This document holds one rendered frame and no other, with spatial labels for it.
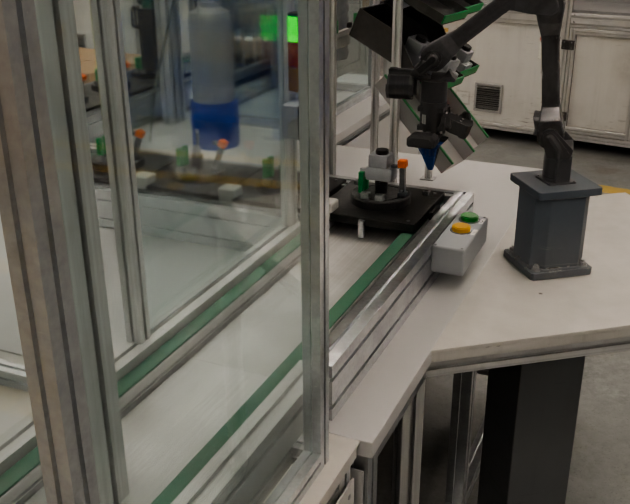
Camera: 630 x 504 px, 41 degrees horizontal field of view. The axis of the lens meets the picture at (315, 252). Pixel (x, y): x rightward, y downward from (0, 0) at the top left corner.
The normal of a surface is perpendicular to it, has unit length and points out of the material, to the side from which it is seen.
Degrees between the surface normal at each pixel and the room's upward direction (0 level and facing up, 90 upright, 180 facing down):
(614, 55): 90
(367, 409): 0
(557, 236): 90
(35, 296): 90
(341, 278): 0
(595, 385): 0
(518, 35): 90
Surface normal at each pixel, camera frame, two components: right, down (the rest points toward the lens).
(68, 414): 0.92, 0.15
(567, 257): 0.23, 0.38
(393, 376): 0.00, -0.92
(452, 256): -0.40, 0.36
